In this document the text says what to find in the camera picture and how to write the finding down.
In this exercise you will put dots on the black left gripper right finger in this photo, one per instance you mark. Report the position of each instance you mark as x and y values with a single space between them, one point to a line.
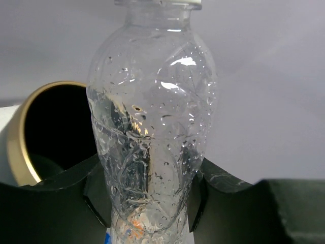
225 209

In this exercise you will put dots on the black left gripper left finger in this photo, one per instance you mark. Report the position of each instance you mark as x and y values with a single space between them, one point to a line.
60 209

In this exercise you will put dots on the crushed clear bottle white cap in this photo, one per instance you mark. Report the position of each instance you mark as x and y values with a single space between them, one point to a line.
152 89

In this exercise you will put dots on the dark blue gold-rimmed bin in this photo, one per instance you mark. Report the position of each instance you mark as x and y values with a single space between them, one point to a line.
50 132

